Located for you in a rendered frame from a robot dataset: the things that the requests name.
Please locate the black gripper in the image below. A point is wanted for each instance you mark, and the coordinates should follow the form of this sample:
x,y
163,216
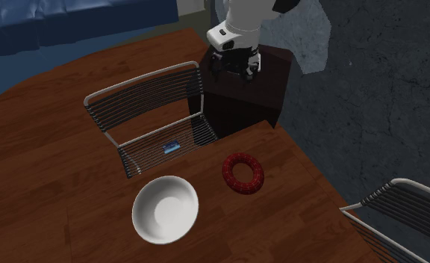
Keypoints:
x,y
235,58

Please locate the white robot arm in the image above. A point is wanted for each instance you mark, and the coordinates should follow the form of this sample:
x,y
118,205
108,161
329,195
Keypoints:
x,y
241,22

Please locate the dark robot stand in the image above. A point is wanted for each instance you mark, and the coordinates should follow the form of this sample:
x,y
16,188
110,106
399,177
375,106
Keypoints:
x,y
244,100

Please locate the small blue card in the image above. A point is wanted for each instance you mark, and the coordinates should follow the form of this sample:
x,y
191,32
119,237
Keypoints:
x,y
171,147

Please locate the white bowl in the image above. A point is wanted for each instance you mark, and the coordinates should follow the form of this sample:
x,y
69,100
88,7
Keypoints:
x,y
165,210

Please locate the blue sofa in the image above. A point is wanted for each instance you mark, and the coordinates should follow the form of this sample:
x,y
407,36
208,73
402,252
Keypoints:
x,y
55,25

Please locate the brown wooden table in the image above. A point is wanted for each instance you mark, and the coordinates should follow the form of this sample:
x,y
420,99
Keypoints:
x,y
55,174

